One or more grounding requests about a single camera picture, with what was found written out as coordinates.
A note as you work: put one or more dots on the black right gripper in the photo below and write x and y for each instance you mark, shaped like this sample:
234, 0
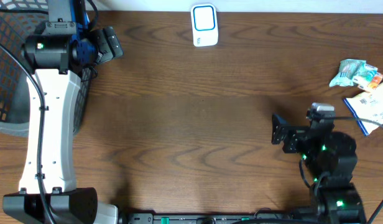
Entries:
295, 134

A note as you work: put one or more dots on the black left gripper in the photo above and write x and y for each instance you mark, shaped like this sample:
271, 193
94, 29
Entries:
109, 47

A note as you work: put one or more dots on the teal snack packet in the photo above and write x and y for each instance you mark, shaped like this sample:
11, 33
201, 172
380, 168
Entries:
347, 70

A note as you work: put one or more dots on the light blue tissue pack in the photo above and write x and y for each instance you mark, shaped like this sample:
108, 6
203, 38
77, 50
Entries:
364, 75

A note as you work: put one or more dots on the large yellow snack bag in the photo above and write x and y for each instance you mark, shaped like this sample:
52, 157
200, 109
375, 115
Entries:
367, 105

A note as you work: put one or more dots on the small orange carton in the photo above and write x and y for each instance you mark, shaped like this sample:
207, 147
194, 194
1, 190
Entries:
373, 84

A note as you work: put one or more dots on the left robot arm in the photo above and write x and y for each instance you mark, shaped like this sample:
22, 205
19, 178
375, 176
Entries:
53, 62

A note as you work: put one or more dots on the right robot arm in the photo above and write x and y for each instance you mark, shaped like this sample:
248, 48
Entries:
330, 156

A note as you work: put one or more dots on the grey plastic mesh basket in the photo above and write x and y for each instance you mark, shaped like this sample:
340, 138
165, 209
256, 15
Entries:
18, 20

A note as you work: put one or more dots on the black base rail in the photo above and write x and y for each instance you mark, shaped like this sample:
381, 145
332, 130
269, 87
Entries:
258, 217

